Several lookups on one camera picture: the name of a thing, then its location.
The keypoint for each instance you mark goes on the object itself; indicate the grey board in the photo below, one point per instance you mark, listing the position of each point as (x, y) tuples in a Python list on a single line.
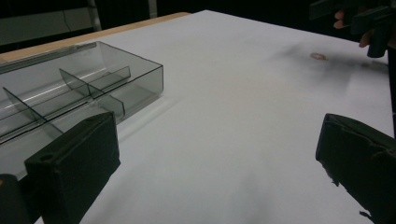
[(37, 26)]

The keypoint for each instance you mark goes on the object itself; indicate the clear grey divided storage box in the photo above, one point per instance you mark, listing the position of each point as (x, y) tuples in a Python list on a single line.
[(77, 90)]

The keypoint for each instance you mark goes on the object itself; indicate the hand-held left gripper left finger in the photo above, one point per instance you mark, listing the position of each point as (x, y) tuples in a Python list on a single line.
[(74, 165)]

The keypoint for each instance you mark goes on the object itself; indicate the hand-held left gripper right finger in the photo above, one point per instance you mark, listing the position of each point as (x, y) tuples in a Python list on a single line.
[(361, 155)]

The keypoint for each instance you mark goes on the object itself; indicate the white table cover sheet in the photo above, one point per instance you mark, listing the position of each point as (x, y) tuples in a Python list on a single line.
[(233, 109)]

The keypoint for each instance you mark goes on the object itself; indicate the metal stand pole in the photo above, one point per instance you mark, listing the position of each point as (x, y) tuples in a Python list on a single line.
[(152, 7), (94, 14)]

